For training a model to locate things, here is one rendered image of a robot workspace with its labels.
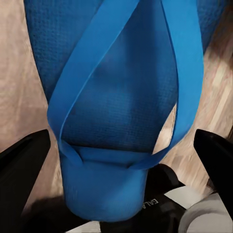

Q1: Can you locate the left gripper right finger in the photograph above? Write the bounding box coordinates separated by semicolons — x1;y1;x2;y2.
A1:
193;129;233;220

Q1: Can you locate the sandal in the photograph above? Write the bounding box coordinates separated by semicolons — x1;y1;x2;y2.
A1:
24;0;228;222

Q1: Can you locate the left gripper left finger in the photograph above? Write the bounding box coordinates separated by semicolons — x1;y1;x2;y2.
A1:
0;129;51;233

